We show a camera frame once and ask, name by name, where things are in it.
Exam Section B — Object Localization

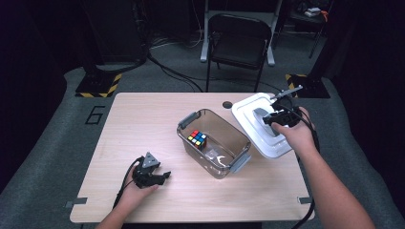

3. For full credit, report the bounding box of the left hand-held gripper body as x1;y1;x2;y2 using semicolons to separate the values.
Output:
132;152;161;189

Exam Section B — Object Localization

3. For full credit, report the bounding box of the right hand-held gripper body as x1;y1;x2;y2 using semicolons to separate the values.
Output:
270;84;304;128

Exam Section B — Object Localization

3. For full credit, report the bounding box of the white box lid grey handle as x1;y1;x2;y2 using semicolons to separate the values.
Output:
231;92;294;159

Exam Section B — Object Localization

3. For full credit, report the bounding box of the multicoloured puzzle cube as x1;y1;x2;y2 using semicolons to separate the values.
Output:
186;129;208;151

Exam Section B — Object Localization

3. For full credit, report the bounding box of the clear brown plastic storage box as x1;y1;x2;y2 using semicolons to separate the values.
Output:
176;108;252;179

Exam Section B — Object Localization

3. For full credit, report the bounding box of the person's left hand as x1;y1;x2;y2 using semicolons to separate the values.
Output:
117;170;160;210

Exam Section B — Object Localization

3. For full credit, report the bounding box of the person's right hand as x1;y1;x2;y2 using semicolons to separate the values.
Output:
270;106;318;157

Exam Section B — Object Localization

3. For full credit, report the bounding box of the black base with hazard tape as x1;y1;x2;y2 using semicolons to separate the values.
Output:
75;73;123;98
285;73;331;99

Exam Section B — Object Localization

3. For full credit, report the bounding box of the black folding chair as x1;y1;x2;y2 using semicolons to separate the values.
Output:
205;12;273;94

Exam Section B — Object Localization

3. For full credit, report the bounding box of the white device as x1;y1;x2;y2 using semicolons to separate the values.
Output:
304;7;322;18

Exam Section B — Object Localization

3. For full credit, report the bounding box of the black equipment case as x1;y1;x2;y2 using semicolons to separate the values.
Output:
92;0;149;65

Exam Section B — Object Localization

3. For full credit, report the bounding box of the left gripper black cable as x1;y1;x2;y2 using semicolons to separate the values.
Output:
113;156;144;209

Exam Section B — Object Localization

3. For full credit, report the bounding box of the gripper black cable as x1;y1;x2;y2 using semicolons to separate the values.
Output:
113;156;144;209
273;101;321;229

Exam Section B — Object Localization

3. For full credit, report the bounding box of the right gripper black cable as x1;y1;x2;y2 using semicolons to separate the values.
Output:
273;101;321;229

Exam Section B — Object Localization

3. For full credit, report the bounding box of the thick black floor cable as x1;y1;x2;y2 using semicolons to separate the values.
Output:
146;52;204;94

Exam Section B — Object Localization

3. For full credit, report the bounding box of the grey metal stand frame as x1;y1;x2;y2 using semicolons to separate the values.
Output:
200;0;284;67

